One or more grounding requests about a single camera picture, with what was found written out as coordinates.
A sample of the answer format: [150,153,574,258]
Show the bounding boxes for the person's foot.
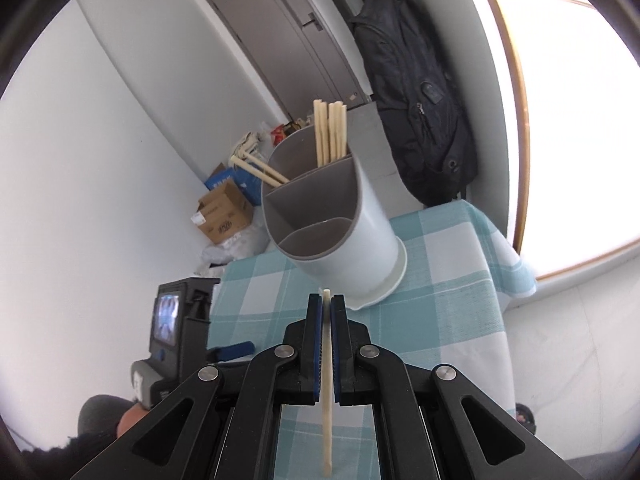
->
[515,403,539,434]

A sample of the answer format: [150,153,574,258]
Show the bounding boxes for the grey door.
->
[202,0,374,124]

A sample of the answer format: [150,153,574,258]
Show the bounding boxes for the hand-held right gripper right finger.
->
[329,294,587,480]

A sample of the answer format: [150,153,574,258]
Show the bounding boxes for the brown cardboard box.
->
[190,180,255,245]

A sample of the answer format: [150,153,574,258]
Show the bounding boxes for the black backpack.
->
[349,0,479,209]

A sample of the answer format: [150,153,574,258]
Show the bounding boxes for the wooden window frame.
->
[472,0,640,282]

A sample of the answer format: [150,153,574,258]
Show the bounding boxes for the pile of white plastic bags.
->
[197,224,274,282]

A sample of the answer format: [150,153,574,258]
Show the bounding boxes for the blue cardboard box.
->
[204,162,264,207]

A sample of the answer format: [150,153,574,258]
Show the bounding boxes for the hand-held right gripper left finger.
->
[70,294,324,480]

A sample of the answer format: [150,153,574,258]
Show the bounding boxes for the beige cloth bag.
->
[232,130,267,162]

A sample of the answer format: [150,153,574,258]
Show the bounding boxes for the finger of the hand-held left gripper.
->
[207,341,256,364]

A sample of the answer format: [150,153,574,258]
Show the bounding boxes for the teal checkered tablecloth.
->
[207,199,539,480]

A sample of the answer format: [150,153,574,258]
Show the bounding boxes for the grey white utensil holder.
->
[261,127,408,312]

